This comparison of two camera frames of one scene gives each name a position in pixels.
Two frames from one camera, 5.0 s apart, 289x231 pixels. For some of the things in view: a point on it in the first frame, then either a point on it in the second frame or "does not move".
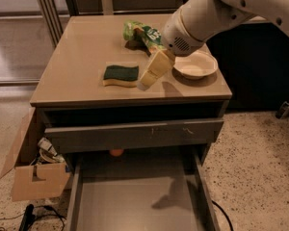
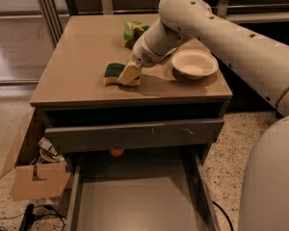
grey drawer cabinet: [138, 122] does not move
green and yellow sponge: [124, 76] does not move
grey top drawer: [132, 135] does not move
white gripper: [177, 38] -> [142, 54]
